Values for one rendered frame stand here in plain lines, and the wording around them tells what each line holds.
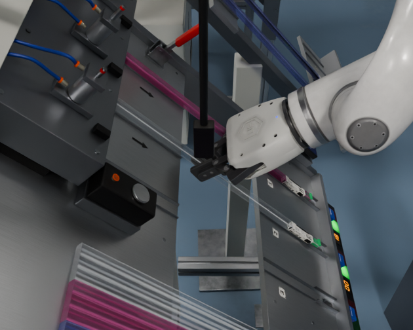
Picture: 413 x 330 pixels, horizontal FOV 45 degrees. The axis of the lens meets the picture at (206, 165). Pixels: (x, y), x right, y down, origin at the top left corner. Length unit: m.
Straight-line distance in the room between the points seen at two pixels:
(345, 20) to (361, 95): 2.50
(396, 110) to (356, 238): 1.37
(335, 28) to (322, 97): 2.33
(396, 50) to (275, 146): 0.20
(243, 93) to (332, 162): 1.01
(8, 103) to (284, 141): 0.35
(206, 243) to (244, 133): 1.14
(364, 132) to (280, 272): 0.31
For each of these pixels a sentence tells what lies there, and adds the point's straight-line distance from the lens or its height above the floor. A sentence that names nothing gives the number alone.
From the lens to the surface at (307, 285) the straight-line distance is 0.87.
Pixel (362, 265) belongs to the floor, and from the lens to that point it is 1.87.
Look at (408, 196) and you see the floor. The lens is 2.12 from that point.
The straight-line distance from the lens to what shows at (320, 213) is 1.02.
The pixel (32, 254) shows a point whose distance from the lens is 0.51.
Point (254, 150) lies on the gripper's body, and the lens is 0.68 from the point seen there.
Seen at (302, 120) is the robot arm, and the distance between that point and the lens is 0.67.
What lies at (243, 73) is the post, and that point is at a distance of 1.17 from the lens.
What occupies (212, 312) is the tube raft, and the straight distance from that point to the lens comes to 0.63.
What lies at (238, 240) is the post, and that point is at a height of 0.16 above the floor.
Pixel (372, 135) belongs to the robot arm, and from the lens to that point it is 0.60.
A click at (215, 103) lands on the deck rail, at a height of 0.92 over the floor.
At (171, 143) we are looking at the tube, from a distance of 0.72.
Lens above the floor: 1.52
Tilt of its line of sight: 47 degrees down
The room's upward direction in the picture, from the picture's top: straight up
